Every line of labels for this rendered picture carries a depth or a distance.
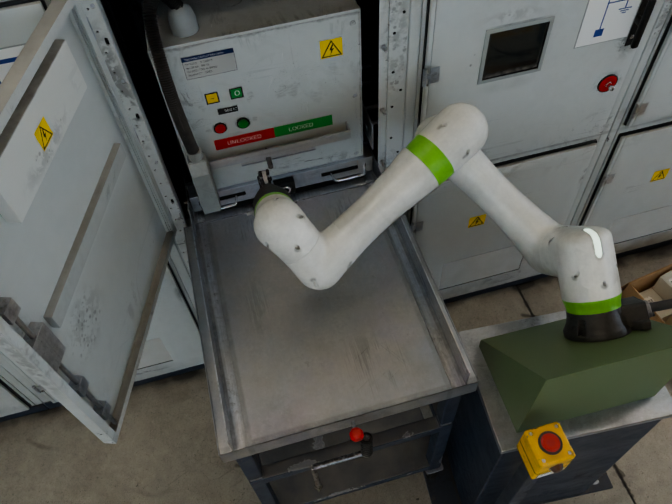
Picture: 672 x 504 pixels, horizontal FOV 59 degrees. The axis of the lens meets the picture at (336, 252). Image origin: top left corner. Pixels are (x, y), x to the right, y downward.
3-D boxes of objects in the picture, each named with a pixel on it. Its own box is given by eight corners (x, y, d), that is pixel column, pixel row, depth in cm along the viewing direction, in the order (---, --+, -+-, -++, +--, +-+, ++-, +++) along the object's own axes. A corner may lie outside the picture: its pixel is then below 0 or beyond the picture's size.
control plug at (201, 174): (222, 210, 162) (207, 165, 148) (204, 215, 161) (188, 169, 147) (217, 190, 166) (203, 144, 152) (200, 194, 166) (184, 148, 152)
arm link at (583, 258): (597, 295, 149) (584, 220, 147) (636, 305, 134) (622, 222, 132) (548, 307, 148) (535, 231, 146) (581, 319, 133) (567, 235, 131)
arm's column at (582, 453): (548, 408, 223) (611, 307, 164) (584, 493, 205) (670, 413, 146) (439, 432, 220) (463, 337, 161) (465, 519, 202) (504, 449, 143)
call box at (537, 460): (564, 470, 132) (577, 456, 124) (531, 481, 131) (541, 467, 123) (547, 436, 137) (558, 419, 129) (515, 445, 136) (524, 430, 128)
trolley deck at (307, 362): (476, 391, 145) (479, 380, 140) (223, 463, 138) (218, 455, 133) (388, 191, 185) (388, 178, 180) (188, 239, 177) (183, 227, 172)
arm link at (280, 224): (285, 196, 118) (244, 232, 119) (325, 239, 123) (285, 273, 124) (277, 177, 131) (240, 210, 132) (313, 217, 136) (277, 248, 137)
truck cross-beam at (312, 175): (372, 170, 180) (372, 156, 175) (194, 212, 174) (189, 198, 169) (367, 159, 183) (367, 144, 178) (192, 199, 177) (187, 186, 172)
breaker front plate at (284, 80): (363, 161, 176) (360, 13, 138) (200, 199, 170) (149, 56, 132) (362, 158, 177) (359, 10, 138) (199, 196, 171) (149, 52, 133)
